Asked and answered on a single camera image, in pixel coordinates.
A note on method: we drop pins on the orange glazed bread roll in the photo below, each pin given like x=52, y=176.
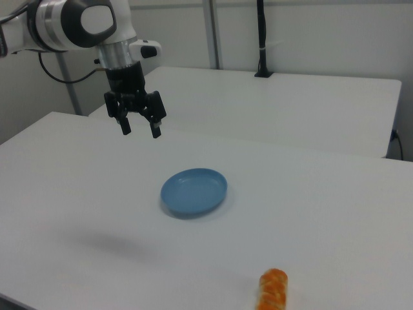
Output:
x=273, y=287

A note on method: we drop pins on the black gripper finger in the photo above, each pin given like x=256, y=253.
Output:
x=125, y=126
x=156, y=129

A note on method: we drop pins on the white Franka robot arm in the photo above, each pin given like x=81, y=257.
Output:
x=64, y=19

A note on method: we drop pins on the white side table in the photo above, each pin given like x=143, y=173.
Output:
x=258, y=106

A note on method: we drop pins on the black camera pole with base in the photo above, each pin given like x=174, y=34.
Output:
x=262, y=32

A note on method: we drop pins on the blue round plate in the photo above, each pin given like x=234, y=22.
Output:
x=193, y=192

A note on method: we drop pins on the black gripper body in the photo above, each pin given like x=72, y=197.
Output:
x=126, y=80

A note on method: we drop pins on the grey aluminium frame post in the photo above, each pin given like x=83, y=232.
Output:
x=213, y=32
x=73, y=97

